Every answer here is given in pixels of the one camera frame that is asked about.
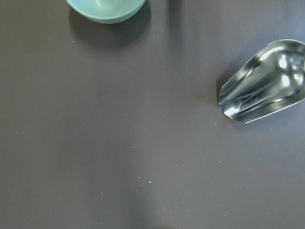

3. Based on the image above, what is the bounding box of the light green bowl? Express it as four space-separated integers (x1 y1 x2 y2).
67 0 145 24

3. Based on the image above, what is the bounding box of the steel ice scoop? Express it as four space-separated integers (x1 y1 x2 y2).
218 39 305 124

